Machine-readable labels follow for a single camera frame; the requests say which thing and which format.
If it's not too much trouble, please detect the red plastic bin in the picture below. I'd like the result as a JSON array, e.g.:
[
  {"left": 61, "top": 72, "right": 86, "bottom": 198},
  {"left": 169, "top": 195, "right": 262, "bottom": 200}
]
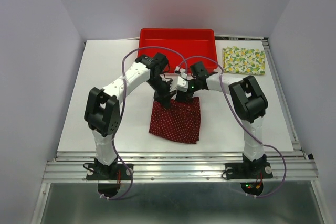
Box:
[{"left": 138, "top": 28, "right": 218, "bottom": 73}]

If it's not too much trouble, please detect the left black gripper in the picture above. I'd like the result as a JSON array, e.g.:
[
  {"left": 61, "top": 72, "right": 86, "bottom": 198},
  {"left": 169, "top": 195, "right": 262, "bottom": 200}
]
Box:
[{"left": 146, "top": 75, "right": 177, "bottom": 108}]

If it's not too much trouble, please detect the aluminium mounting rail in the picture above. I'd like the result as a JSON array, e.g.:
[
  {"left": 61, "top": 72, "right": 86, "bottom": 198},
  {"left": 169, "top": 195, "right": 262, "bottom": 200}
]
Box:
[{"left": 32, "top": 144, "right": 332, "bottom": 223}]

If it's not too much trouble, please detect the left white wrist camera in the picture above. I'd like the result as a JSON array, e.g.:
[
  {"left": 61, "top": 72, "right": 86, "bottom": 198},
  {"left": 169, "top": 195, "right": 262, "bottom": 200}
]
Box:
[{"left": 170, "top": 76, "right": 188, "bottom": 92}]

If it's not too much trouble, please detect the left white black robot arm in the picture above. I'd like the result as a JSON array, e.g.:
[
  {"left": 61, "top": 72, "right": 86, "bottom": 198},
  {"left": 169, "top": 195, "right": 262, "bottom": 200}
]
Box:
[{"left": 84, "top": 53, "right": 174, "bottom": 179}]

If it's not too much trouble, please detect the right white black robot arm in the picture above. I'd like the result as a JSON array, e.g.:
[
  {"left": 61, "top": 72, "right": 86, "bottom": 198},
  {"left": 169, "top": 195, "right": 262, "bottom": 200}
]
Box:
[{"left": 172, "top": 62, "right": 273, "bottom": 180}]

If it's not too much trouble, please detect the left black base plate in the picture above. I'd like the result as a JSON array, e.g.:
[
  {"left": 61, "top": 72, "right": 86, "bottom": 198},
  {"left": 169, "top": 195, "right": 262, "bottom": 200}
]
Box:
[{"left": 83, "top": 163, "right": 131, "bottom": 181}]

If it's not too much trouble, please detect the lemon print skirt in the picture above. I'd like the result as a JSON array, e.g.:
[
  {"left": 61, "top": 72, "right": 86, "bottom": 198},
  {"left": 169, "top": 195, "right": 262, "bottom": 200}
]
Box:
[{"left": 222, "top": 46, "right": 266, "bottom": 76}]

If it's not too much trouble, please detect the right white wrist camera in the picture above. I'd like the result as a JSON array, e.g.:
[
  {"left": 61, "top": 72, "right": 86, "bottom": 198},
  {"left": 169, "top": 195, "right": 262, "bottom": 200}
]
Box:
[{"left": 174, "top": 66, "right": 187, "bottom": 79}]

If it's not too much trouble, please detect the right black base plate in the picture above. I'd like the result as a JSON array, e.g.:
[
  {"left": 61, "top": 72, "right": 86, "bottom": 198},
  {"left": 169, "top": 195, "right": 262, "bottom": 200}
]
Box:
[{"left": 222, "top": 163, "right": 273, "bottom": 180}]

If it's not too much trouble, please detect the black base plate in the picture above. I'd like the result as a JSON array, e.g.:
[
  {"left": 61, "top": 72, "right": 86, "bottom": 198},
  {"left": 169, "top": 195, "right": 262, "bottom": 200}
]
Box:
[
  {"left": 222, "top": 163, "right": 273, "bottom": 180},
  {"left": 83, "top": 163, "right": 131, "bottom": 181}
]

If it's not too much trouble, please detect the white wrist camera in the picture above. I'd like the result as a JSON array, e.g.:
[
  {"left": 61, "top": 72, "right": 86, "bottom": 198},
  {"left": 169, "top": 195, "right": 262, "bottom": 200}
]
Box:
[
  {"left": 170, "top": 76, "right": 188, "bottom": 92},
  {"left": 174, "top": 66, "right": 187, "bottom": 79}
]

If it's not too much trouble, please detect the red polka dot skirt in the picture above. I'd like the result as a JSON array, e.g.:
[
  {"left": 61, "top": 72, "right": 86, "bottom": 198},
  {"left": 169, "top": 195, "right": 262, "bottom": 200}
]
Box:
[{"left": 149, "top": 97, "right": 201, "bottom": 144}]

